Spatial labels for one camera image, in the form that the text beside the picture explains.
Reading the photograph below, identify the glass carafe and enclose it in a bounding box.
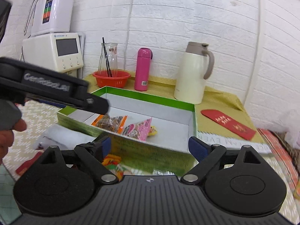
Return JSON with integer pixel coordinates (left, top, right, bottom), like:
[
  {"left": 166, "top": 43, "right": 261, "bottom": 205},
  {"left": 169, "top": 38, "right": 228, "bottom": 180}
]
[{"left": 98, "top": 43, "right": 118, "bottom": 77}]

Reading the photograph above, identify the red plastic basket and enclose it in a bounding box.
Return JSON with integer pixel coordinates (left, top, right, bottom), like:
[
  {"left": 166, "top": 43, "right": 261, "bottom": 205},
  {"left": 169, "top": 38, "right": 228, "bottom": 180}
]
[{"left": 92, "top": 70, "right": 131, "bottom": 88}]

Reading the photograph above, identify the white water purifier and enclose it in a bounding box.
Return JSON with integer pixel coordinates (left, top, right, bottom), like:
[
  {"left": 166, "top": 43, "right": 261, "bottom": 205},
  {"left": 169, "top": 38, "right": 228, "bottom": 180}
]
[{"left": 30, "top": 0, "right": 75, "bottom": 37}]

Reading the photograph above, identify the white wall cable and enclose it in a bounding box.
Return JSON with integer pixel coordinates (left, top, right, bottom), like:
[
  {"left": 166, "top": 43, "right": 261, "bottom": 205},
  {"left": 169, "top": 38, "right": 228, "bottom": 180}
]
[
  {"left": 124, "top": 0, "right": 137, "bottom": 52},
  {"left": 244, "top": 0, "right": 262, "bottom": 106}
]

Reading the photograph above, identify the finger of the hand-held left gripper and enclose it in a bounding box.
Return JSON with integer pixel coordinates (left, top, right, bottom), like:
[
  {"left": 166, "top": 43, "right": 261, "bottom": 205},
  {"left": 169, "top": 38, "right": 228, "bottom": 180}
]
[{"left": 78, "top": 92, "right": 110, "bottom": 116}]

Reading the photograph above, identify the pink thermos bottle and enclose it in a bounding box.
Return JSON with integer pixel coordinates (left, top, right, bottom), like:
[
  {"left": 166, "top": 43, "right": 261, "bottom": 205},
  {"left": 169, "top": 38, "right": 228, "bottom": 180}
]
[{"left": 134, "top": 47, "right": 153, "bottom": 91}]

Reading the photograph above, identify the beige chevron table mat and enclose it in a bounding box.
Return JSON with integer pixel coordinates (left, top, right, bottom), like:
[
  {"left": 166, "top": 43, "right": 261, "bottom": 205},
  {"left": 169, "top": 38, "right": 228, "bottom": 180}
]
[{"left": 0, "top": 100, "right": 299, "bottom": 217}]

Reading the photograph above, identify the red envelope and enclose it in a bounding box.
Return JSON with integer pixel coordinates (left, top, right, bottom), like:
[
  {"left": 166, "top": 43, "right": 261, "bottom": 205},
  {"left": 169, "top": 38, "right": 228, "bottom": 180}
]
[{"left": 201, "top": 109, "right": 256, "bottom": 140}]

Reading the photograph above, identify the yellow red candy packet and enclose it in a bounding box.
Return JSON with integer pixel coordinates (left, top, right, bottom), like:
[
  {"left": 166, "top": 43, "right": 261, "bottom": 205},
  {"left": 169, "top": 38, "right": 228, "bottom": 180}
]
[{"left": 101, "top": 154, "right": 122, "bottom": 167}]

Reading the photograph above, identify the teal net-pattern cloth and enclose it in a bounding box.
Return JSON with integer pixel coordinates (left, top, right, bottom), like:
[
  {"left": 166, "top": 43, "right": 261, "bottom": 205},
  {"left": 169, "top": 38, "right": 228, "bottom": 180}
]
[{"left": 0, "top": 164, "right": 23, "bottom": 219}]

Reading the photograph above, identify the yellow tablecloth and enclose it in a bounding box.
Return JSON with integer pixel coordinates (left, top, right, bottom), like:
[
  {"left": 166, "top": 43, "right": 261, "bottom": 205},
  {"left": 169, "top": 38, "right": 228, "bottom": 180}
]
[{"left": 83, "top": 74, "right": 273, "bottom": 155}]

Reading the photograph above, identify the white appliance with screen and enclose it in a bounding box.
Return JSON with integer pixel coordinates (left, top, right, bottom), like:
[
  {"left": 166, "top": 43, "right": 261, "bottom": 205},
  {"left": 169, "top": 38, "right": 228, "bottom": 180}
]
[{"left": 22, "top": 32, "right": 84, "bottom": 77}]

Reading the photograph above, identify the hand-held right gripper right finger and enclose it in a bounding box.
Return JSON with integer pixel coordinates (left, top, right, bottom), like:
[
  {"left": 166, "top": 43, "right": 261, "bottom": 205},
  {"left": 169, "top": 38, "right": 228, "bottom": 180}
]
[{"left": 180, "top": 136, "right": 266, "bottom": 185}]

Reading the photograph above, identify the person's left hand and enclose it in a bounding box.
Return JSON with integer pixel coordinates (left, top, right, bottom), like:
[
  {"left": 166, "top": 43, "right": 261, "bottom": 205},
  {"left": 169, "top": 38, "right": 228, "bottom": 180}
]
[{"left": 0, "top": 119, "right": 27, "bottom": 166}]

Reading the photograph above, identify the orange patterned cloth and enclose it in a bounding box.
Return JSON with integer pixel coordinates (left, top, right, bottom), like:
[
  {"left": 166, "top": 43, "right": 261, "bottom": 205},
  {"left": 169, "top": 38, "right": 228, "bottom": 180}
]
[{"left": 256, "top": 128, "right": 300, "bottom": 197}]

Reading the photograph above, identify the cream thermal jug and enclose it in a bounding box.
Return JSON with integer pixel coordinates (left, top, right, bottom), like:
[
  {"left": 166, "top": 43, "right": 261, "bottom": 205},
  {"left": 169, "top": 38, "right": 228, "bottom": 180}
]
[{"left": 174, "top": 41, "right": 215, "bottom": 104}]

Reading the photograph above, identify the metal faucet hose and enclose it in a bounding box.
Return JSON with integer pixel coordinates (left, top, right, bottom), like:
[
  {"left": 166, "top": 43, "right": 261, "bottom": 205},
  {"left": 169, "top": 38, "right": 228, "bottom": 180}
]
[{"left": 23, "top": 0, "right": 39, "bottom": 38}]

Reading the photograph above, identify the translucent plastic bag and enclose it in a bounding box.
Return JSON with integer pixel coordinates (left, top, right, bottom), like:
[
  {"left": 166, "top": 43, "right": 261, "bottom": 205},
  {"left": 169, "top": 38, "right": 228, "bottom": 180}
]
[{"left": 275, "top": 109, "right": 300, "bottom": 149}]

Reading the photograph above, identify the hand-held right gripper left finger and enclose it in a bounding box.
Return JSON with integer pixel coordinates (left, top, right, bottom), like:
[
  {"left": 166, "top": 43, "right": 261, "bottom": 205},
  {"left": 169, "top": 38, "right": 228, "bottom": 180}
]
[{"left": 35, "top": 136, "right": 119, "bottom": 185}]

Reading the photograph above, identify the clear wrapped candy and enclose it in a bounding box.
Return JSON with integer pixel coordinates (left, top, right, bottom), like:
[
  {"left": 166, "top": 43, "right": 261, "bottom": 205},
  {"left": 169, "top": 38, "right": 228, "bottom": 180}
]
[{"left": 152, "top": 169, "right": 176, "bottom": 177}]

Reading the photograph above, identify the dark panel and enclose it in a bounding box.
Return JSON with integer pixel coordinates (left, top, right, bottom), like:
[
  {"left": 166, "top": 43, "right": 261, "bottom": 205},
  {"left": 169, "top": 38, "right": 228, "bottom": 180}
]
[{"left": 0, "top": 0, "right": 12, "bottom": 43}]

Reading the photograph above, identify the pink snack packet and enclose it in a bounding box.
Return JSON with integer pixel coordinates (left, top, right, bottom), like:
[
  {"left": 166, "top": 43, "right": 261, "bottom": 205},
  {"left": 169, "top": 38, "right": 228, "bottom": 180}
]
[{"left": 122, "top": 118, "right": 152, "bottom": 142}]

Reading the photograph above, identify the red flat packet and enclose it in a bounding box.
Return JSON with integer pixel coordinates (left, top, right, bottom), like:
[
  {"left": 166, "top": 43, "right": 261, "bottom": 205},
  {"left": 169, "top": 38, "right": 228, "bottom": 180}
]
[{"left": 15, "top": 151, "right": 44, "bottom": 176}]

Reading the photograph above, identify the green cardboard box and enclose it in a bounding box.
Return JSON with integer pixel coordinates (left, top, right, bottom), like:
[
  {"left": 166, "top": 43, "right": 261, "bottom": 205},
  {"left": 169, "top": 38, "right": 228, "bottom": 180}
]
[{"left": 57, "top": 86, "right": 199, "bottom": 177}]

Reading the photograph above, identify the white plastic wrapper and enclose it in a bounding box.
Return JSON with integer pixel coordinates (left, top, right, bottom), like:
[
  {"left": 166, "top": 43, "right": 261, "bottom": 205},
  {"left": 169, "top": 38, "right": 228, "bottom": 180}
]
[{"left": 35, "top": 124, "right": 94, "bottom": 151}]

